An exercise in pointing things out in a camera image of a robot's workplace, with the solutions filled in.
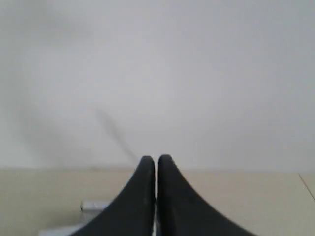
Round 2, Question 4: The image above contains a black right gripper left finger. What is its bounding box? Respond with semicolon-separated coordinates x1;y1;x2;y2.
72;156;156;236

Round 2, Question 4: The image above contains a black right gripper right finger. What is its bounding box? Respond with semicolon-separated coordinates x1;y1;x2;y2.
157;154;253;236

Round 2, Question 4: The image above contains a grey paper cutter base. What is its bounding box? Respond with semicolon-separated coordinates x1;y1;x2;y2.
38;200;111;236

